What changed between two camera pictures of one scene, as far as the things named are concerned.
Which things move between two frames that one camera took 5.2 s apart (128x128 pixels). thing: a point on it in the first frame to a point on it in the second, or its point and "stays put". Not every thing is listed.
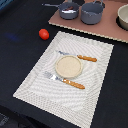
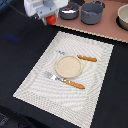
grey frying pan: x=66 y=15 stays put
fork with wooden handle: x=65 y=80 stays put
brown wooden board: x=107 y=27 stays put
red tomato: x=43 y=34 to x=51 y=19
